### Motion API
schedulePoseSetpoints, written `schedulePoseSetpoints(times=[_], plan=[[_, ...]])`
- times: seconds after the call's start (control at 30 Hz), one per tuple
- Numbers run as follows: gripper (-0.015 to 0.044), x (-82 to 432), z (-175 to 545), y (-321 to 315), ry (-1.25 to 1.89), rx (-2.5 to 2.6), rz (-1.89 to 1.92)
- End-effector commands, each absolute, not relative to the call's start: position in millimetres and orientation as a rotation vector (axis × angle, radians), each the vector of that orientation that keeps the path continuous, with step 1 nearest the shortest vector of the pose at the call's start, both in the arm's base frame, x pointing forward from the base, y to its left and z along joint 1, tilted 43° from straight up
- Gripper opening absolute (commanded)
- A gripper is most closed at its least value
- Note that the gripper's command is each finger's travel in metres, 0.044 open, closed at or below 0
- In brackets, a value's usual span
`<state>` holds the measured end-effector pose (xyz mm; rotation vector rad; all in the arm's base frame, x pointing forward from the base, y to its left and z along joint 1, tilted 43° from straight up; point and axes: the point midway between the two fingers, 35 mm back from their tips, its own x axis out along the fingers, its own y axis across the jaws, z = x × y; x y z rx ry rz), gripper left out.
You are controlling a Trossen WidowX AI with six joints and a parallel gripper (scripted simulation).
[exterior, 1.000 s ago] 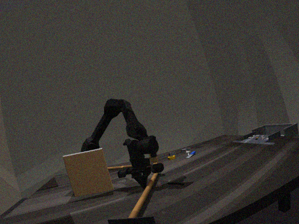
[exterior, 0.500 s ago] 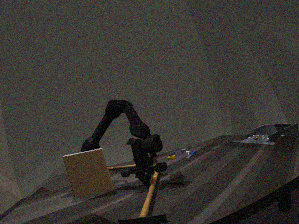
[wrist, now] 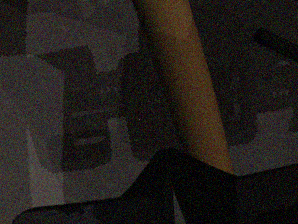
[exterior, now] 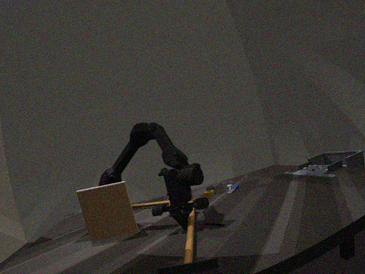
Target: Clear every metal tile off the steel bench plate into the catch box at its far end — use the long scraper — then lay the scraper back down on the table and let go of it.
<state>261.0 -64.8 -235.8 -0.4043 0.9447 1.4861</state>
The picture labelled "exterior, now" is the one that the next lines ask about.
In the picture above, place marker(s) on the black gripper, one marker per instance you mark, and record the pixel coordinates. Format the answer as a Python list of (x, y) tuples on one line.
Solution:
[(178, 199)]

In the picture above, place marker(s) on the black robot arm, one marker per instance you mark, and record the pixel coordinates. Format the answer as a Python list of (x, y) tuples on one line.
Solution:
[(140, 135)]

